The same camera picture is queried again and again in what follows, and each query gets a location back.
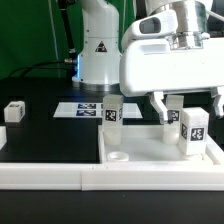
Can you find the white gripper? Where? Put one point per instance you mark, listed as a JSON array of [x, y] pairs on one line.
[[147, 67]]

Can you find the white square table top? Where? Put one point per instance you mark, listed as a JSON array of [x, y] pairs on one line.
[[143, 144]]

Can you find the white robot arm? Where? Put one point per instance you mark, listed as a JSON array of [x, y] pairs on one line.
[[97, 67]]

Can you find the white marker sheet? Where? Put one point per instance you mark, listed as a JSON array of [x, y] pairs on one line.
[[92, 110]]

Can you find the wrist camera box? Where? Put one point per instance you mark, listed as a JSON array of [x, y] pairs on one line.
[[152, 27]]

